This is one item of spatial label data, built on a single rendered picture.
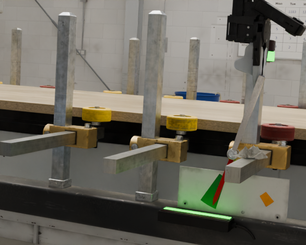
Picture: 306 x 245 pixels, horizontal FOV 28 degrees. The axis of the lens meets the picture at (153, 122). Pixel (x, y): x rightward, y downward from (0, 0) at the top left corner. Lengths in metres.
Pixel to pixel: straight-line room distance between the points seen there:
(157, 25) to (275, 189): 0.47
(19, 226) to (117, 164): 0.59
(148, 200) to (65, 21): 0.50
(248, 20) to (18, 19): 9.09
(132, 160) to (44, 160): 0.65
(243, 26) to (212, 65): 7.54
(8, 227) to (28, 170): 0.24
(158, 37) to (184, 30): 7.54
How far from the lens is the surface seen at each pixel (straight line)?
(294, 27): 1.30
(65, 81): 1.58
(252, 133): 1.40
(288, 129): 1.49
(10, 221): 1.76
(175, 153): 1.46
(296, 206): 1.63
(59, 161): 1.61
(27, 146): 1.39
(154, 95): 1.47
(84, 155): 1.82
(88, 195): 1.56
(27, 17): 10.20
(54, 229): 1.68
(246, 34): 1.32
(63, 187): 1.61
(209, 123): 1.61
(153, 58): 1.47
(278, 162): 1.39
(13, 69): 3.00
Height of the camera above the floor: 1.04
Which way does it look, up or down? 6 degrees down
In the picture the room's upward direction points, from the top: 3 degrees clockwise
